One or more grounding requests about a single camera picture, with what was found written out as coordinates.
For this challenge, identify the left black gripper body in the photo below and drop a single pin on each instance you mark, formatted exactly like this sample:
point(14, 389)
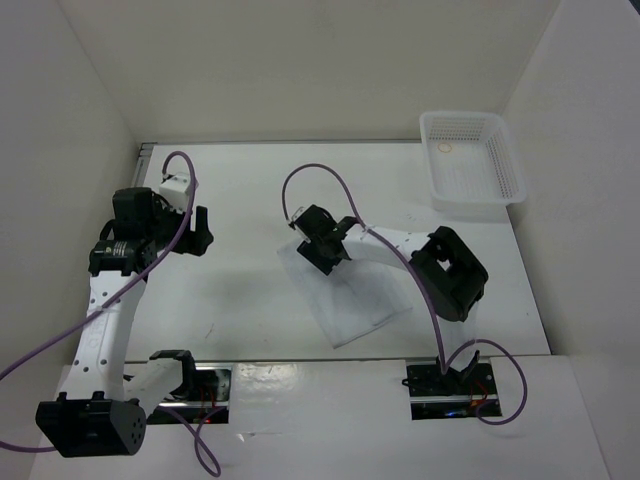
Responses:
point(168, 224)

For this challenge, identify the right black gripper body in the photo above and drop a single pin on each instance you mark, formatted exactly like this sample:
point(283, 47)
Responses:
point(317, 256)

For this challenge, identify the white skirt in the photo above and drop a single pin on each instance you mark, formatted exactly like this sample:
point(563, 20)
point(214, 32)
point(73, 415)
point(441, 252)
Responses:
point(354, 300)

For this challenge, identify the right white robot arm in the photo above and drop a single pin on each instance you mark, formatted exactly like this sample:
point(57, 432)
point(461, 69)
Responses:
point(447, 274)

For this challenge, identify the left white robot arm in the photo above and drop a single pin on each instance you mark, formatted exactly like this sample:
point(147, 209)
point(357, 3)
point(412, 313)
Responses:
point(97, 412)

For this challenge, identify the white perforated plastic basket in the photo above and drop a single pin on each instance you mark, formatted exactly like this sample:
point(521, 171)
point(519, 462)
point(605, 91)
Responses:
point(472, 165)

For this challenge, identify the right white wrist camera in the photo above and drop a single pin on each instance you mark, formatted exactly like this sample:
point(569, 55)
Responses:
point(293, 223)

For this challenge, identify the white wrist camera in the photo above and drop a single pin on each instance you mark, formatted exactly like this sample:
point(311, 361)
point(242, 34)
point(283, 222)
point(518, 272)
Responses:
point(293, 223)
point(176, 189)

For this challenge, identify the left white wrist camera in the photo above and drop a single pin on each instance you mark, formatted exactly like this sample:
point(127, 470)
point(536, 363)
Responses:
point(176, 189)

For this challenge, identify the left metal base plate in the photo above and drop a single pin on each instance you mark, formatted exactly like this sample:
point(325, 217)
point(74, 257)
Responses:
point(206, 398)

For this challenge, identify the metal base plate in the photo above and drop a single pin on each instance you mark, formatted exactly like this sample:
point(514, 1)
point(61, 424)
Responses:
point(434, 397)
point(206, 398)

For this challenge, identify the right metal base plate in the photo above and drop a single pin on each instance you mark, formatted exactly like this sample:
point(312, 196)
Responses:
point(434, 397)

